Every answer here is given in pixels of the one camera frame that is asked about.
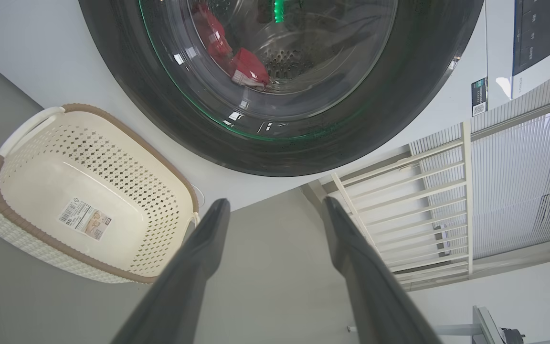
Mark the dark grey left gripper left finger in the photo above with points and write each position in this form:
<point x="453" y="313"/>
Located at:
<point x="184" y="286"/>

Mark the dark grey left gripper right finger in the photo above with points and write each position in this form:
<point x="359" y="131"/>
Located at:
<point x="375" y="296"/>

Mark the washing machine glass door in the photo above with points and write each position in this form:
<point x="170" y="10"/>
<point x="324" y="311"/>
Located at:
<point x="399" y="119"/>

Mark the red and white garment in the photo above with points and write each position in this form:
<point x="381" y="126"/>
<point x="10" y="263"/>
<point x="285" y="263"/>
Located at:
<point x="246" y="67"/>

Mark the printed label sticker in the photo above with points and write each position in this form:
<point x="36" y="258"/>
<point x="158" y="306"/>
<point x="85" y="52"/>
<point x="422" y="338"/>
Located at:
<point x="85" y="219"/>

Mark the cream laundry basket brown rim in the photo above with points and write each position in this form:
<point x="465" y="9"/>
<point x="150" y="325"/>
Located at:
<point x="41" y="181"/>

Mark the washing machine drum with clothes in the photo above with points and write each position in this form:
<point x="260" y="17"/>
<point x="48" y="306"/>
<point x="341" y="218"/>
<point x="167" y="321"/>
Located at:
<point x="284" y="62"/>

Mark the white front-load washing machine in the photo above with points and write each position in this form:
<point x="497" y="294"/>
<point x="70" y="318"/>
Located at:
<point x="65" y="57"/>

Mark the dark washing machine control panel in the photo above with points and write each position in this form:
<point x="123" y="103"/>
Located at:
<point x="537" y="33"/>

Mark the grey metal stand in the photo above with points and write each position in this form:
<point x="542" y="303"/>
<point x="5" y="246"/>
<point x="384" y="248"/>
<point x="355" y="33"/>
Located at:
<point x="487" y="325"/>

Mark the white slatted rack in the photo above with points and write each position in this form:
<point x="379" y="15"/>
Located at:
<point x="466" y="191"/>

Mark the black QR code sticker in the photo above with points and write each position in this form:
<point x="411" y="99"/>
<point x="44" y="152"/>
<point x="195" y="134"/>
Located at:
<point x="479" y="97"/>

